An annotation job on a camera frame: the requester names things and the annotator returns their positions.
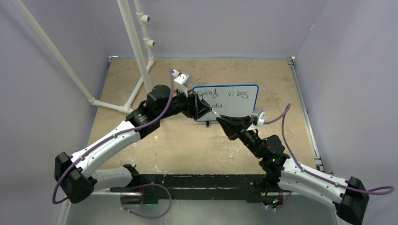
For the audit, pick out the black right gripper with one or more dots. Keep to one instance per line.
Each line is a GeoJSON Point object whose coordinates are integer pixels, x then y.
{"type": "Point", "coordinates": [235, 127]}

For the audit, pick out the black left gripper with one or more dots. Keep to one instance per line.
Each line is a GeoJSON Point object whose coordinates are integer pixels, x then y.
{"type": "Point", "coordinates": [195, 108]}

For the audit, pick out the white marker pen black cap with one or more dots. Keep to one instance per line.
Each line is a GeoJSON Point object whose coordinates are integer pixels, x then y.
{"type": "Point", "coordinates": [215, 113]}

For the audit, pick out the blue framed whiteboard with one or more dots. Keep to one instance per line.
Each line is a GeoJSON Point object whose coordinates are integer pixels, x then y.
{"type": "Point", "coordinates": [230, 100]}

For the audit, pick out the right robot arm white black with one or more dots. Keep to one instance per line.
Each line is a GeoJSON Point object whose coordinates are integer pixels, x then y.
{"type": "Point", "coordinates": [347, 197]}

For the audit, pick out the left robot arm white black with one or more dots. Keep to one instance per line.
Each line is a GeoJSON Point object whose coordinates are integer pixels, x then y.
{"type": "Point", "coordinates": [78, 174]}

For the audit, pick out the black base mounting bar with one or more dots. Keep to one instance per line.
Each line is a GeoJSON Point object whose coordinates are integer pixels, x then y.
{"type": "Point", "coordinates": [252, 188]}

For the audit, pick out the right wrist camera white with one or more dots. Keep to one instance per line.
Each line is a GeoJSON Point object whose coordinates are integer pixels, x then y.
{"type": "Point", "coordinates": [257, 119]}

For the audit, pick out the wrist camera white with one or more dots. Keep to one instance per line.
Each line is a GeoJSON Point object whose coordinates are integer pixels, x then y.
{"type": "Point", "coordinates": [257, 119]}
{"type": "Point", "coordinates": [182, 81]}

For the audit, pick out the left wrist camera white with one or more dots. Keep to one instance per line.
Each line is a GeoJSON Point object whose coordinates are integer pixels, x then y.
{"type": "Point", "coordinates": [182, 81]}

